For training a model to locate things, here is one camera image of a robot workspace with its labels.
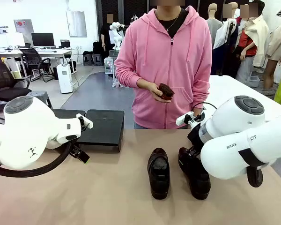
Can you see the mannequin with white navy jacket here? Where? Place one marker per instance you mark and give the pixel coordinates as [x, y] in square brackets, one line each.
[224, 35]

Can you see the black desktop printer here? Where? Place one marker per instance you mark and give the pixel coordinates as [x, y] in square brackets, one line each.
[65, 44]

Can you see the white blank board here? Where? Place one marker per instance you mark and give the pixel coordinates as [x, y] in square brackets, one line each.
[15, 39]

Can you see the black plastic stool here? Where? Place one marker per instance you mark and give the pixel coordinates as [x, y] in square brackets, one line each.
[98, 60]
[87, 59]

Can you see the person's right forearm pink sleeve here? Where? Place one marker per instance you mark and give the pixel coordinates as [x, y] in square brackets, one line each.
[127, 75]

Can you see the black mesh office chair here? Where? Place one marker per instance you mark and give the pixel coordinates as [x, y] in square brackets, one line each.
[34, 61]

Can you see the person's left forearm pink sleeve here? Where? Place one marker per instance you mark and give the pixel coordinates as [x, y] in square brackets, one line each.
[201, 93]

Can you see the white dehumidifier unit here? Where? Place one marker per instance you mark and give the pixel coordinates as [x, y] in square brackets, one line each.
[64, 79]

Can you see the cardboard box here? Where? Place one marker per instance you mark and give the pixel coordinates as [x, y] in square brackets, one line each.
[12, 68]

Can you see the long white office desk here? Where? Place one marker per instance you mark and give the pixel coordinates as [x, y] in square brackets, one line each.
[51, 52]

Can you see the dark brown shoe brush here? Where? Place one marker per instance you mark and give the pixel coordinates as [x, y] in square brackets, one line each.
[166, 90]

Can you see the black leather loafer shoe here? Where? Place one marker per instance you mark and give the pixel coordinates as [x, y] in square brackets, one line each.
[159, 182]
[199, 185]

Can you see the person in black clothes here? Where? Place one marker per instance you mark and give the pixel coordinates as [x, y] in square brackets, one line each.
[106, 37]

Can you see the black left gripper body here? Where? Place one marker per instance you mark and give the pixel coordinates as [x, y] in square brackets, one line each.
[74, 149]

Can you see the person in pink hoodie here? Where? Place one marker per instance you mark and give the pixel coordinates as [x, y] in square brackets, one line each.
[168, 65]

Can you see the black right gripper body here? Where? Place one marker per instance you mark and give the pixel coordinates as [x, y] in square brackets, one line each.
[195, 137]

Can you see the person's right hand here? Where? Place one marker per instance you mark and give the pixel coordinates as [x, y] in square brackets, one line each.
[148, 86]

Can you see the black metal shoe stand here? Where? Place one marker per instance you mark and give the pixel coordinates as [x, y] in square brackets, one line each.
[103, 131]
[65, 113]

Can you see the silver wall cabinet panel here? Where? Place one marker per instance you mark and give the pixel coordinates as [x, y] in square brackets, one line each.
[76, 23]

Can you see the black backpack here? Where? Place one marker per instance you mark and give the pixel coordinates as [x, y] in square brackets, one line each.
[97, 48]

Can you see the mannequin bucket hat beige coat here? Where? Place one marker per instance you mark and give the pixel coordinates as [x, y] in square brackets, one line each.
[278, 42]

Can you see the grey plastic stool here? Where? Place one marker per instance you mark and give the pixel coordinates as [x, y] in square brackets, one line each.
[41, 95]

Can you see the black computer monitor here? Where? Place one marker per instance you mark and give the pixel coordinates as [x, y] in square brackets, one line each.
[42, 39]

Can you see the mannequin with grey shirt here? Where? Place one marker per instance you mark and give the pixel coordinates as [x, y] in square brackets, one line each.
[213, 28]

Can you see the mannequin red top cream jacket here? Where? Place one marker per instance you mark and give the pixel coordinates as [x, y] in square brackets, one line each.
[248, 44]

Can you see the equipment cart with electronics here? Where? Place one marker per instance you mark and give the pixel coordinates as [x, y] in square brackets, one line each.
[111, 68]

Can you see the small white background robot arm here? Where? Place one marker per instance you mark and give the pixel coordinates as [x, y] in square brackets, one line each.
[117, 30]

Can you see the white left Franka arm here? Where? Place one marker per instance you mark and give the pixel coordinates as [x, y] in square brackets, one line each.
[25, 131]

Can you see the large black office chair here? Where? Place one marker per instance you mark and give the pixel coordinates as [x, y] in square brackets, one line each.
[4, 75]

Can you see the small grey plastic bin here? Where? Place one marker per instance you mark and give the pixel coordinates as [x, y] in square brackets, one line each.
[253, 81]

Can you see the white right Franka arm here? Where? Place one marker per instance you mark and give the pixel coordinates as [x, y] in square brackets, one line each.
[236, 145]

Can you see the grey notice board red sign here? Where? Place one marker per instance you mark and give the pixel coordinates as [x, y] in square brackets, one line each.
[23, 25]

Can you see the white side table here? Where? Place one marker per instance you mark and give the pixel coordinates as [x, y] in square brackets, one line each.
[224, 86]

